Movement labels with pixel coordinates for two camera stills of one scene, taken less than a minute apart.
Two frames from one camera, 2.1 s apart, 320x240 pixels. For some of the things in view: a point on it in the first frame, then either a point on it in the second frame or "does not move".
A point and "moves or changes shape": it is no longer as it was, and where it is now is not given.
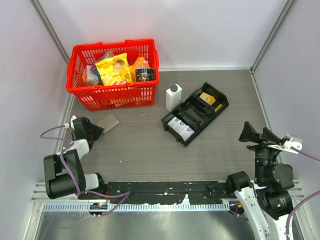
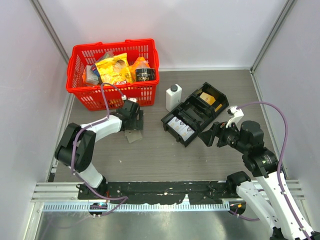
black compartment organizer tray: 186,121 does not move
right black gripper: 267,135 to 218,129
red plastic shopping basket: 114,74 does not move
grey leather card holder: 108,123 moves or changes shape
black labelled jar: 145,74 does not move
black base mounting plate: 213,192 does not move
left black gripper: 98,130 to 137,124
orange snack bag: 139,63 does not move
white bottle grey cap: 173,97 does not move
